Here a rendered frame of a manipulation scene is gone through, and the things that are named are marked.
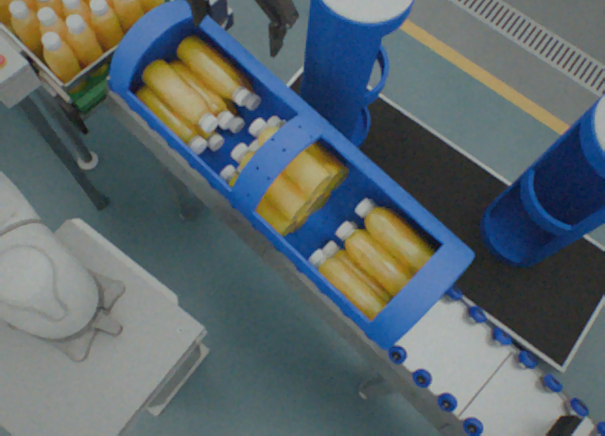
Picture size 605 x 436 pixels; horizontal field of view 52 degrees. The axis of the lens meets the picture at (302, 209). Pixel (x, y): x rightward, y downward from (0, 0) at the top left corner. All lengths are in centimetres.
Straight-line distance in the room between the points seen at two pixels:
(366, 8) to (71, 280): 102
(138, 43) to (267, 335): 134
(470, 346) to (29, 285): 98
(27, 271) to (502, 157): 212
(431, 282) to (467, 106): 172
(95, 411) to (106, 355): 11
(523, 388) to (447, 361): 18
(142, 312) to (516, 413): 88
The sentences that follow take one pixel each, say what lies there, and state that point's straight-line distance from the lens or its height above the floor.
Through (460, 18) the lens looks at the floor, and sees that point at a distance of 312.
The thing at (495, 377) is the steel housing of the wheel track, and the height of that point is 93.
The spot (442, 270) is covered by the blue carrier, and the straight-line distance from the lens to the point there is 125.
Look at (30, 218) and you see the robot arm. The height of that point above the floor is 126.
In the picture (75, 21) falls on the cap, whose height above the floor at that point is 110.
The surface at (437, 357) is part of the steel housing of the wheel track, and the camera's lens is 154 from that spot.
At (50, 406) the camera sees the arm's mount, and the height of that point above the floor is 108.
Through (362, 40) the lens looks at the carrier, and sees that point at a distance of 177.
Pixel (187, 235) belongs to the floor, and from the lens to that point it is 253.
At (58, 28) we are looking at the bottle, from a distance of 171.
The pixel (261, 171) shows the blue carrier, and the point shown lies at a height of 121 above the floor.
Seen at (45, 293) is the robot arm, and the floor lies 133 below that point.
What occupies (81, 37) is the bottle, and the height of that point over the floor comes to 107.
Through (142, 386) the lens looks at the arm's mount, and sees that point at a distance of 135.
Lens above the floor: 240
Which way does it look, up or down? 71 degrees down
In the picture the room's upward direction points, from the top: 10 degrees clockwise
